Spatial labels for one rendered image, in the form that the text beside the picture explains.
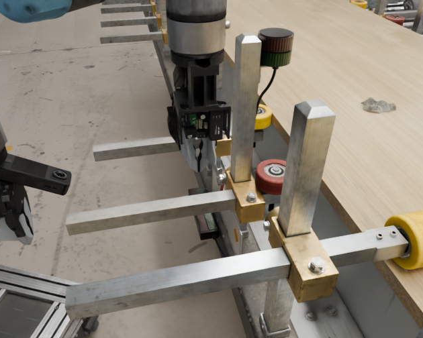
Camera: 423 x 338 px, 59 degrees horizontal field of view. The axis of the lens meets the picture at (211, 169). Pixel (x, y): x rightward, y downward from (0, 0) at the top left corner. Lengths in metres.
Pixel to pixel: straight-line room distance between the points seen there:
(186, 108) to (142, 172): 1.79
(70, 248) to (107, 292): 1.43
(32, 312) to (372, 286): 1.10
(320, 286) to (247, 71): 0.36
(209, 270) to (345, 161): 0.44
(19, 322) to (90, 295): 0.98
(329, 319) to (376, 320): 0.11
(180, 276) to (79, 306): 0.13
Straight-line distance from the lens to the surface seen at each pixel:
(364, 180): 0.79
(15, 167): 0.68
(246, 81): 0.66
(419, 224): 0.60
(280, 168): 0.77
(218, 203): 0.75
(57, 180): 0.68
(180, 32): 0.47
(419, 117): 1.07
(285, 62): 0.66
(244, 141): 0.72
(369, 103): 1.07
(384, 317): 0.81
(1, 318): 1.51
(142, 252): 1.81
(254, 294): 0.80
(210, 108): 0.49
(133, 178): 2.24
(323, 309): 0.90
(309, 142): 0.44
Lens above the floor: 1.36
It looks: 37 degrees down
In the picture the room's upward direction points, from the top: straight up
